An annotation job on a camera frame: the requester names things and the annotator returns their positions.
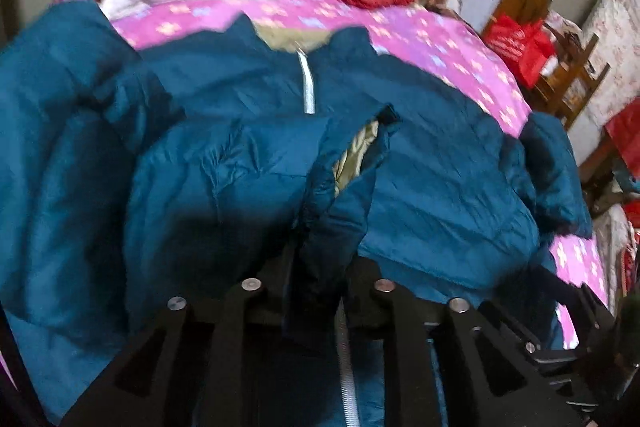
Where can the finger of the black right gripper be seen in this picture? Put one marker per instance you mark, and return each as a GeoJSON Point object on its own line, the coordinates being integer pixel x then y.
{"type": "Point", "coordinates": [565, 332]}

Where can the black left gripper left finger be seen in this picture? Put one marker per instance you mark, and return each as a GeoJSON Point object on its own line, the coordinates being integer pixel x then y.
{"type": "Point", "coordinates": [214, 362]}

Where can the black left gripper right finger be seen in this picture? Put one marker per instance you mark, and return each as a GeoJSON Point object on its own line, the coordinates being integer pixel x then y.
{"type": "Point", "coordinates": [428, 364]}

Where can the teal puffer jacket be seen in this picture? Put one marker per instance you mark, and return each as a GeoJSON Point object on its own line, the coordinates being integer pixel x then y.
{"type": "Point", "coordinates": [37, 96]}

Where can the wooden chair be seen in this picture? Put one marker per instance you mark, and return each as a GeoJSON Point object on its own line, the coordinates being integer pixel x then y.
{"type": "Point", "coordinates": [566, 91]}

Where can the red shopping bag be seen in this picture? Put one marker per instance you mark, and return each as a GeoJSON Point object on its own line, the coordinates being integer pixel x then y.
{"type": "Point", "coordinates": [524, 48]}

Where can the pink floral bed cover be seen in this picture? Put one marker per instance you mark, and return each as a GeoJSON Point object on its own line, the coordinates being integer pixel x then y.
{"type": "Point", "coordinates": [400, 36]}

